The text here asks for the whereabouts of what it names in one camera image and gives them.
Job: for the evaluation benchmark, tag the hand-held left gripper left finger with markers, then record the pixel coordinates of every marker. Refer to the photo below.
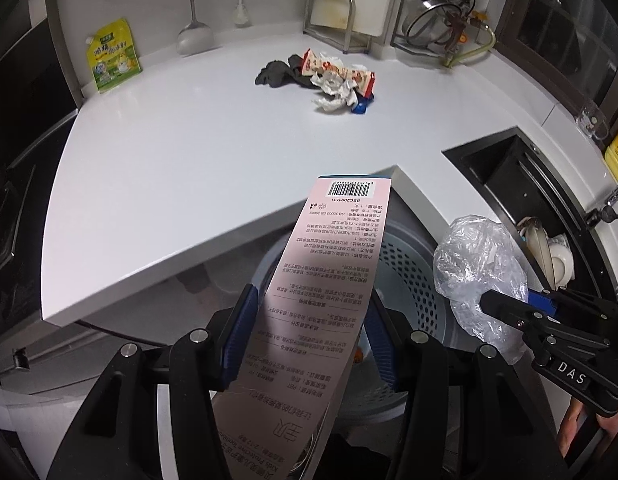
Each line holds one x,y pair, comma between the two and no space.
241,330

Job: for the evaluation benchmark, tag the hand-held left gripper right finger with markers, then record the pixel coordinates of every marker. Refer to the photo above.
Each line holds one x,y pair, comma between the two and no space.
380,347

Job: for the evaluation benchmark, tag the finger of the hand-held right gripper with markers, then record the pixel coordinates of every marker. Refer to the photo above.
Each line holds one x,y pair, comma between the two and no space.
504,310
541,302

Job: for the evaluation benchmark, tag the clear plastic bag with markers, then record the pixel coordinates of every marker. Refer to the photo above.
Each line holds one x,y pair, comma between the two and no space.
469,260

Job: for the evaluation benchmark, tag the pink printed paper box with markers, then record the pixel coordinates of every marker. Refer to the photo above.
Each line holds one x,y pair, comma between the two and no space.
309,310

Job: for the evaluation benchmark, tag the grey perforated waste bin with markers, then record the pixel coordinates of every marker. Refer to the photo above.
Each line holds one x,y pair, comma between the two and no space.
414,270

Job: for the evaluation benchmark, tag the blue wrapper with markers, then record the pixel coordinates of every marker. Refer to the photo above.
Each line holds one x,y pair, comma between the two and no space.
361,106

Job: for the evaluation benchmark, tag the white tissue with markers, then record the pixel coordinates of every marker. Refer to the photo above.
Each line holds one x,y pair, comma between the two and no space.
331,95

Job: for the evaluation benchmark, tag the black cloth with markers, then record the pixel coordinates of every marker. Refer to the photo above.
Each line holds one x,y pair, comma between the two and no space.
276,72

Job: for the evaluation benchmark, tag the red white snack wrapper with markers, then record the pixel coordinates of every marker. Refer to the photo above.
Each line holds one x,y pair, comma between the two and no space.
363,80
319,62

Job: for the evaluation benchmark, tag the person's right hand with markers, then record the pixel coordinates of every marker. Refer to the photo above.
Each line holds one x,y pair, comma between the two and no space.
581,435

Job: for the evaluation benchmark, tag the white bowl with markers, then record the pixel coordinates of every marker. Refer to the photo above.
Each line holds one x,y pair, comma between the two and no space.
561,265

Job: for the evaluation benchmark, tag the beige plate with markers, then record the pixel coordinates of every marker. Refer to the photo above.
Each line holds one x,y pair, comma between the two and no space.
534,240

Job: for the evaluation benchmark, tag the metal faucet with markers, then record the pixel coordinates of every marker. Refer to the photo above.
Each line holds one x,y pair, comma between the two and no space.
611,197

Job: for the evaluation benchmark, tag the black kitchen sink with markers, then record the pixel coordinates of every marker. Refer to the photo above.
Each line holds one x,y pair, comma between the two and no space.
494,160

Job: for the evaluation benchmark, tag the clear glass cup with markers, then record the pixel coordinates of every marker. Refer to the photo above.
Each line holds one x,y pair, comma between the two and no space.
591,120

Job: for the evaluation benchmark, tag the gas valve with orange knob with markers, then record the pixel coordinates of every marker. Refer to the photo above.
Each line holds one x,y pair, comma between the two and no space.
459,32

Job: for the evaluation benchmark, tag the black integrated stove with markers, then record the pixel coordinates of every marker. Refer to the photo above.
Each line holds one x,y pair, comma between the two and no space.
24,135

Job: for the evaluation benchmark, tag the metal ladle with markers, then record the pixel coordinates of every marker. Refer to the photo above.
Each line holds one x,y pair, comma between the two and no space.
194,40

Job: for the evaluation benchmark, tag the metal dish rack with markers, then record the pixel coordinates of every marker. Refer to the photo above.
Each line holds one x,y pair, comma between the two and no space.
396,35

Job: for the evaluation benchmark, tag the metal pot lid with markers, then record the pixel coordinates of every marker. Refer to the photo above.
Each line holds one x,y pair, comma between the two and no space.
431,22

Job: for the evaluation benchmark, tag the green detergent pouch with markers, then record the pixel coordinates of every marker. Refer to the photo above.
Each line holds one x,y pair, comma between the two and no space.
111,60

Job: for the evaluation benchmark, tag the metal cutting board rack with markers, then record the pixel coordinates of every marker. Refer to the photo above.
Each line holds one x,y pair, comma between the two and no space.
349,42

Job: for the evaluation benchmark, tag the dark window frame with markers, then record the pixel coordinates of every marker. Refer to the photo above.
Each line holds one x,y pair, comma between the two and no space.
564,15

